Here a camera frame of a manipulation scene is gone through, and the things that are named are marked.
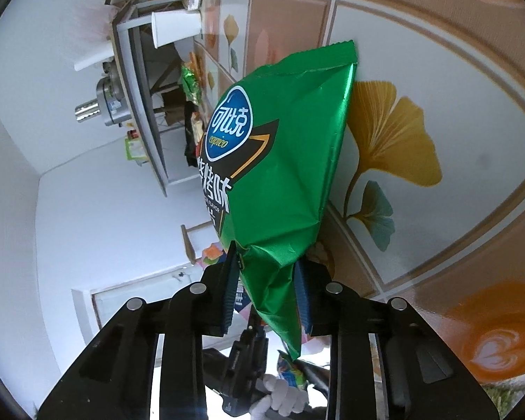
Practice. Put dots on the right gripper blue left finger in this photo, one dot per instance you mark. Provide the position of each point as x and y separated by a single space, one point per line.
229 280

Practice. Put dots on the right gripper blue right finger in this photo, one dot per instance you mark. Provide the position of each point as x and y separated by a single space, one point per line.
303 290

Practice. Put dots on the green chip bag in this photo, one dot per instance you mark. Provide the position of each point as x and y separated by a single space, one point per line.
267 163

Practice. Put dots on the white gloved left hand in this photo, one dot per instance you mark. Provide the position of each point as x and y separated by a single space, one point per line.
282 399

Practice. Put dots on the small wooden stool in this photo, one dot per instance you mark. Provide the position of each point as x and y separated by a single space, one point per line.
198 238

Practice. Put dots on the small green snack packet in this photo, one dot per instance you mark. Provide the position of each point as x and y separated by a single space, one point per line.
190 84

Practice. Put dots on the white paper cup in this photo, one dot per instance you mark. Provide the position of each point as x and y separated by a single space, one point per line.
175 25

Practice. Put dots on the grey metal desk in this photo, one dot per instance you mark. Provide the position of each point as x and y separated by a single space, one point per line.
131 66

